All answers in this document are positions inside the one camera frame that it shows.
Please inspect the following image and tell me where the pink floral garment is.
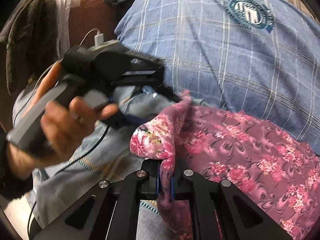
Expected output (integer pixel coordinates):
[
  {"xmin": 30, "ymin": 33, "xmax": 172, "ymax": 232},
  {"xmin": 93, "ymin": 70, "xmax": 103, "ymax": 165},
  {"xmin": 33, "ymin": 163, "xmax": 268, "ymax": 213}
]
[{"xmin": 130, "ymin": 91, "xmax": 319, "ymax": 239}]

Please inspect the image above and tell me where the dark clothes pile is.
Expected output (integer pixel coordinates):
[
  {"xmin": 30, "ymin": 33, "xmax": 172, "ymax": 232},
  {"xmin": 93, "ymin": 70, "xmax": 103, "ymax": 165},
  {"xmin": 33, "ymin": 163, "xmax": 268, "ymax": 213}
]
[{"xmin": 1, "ymin": 0, "xmax": 116, "ymax": 94}]

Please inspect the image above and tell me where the person's left hand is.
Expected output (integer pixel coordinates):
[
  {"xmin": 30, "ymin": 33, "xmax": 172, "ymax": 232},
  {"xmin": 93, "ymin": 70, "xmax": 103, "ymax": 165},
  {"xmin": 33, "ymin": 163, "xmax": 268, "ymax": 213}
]
[{"xmin": 6, "ymin": 60, "xmax": 119, "ymax": 181}]

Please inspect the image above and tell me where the grey plaid bed sheet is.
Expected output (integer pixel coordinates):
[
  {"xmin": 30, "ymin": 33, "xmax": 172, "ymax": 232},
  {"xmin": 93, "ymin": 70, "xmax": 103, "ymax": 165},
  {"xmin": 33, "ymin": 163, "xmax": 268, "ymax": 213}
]
[{"xmin": 12, "ymin": 39, "xmax": 181, "ymax": 240}]

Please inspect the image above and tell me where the blue plaid pillow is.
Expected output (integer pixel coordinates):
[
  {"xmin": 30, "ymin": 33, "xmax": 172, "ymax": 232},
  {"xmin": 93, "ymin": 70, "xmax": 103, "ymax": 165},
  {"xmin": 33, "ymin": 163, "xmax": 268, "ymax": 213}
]
[{"xmin": 114, "ymin": 0, "xmax": 319, "ymax": 152}]

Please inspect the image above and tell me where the white charger with cable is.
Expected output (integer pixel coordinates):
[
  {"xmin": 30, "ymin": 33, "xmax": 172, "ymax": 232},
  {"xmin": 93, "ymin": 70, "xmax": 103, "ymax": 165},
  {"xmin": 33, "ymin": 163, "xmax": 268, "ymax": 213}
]
[{"xmin": 12, "ymin": 28, "xmax": 104, "ymax": 126}]

